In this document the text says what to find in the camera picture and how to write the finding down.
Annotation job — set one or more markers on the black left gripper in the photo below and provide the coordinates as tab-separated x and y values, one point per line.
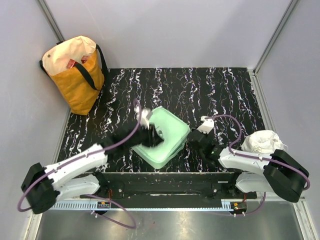
153	137

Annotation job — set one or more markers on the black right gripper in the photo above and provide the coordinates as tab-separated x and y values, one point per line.
206	134

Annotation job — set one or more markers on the mint green medicine case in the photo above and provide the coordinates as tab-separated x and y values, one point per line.
170	128

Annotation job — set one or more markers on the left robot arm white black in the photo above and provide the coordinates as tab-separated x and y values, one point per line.
43	186

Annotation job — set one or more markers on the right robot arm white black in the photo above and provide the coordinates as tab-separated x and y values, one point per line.
275	172

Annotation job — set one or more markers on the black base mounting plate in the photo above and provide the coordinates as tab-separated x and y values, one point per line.
171	190

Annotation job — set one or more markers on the white crumpled cloth bag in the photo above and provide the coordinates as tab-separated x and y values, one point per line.
263	141

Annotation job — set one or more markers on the orange tote bag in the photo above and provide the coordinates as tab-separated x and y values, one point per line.
78	68

